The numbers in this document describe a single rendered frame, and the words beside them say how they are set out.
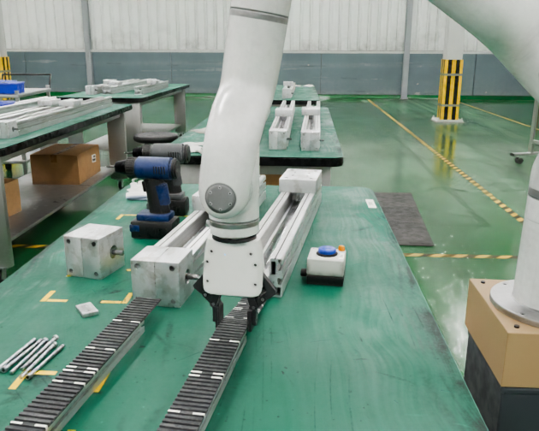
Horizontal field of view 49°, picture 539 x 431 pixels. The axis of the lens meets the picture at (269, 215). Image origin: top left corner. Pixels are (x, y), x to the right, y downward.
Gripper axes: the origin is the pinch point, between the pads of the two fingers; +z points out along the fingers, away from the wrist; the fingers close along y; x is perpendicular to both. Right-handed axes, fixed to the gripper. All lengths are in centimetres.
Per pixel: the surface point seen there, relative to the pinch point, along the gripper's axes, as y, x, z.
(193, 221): -21.1, 42.6, -3.9
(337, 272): 15.9, 27.3, 0.8
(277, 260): 4.2, 19.3, -4.0
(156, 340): -13.4, -3.3, 4.2
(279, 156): -23, 181, 4
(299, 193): 0, 78, -4
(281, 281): 5.0, 20.1, 0.9
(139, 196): -55, 90, 3
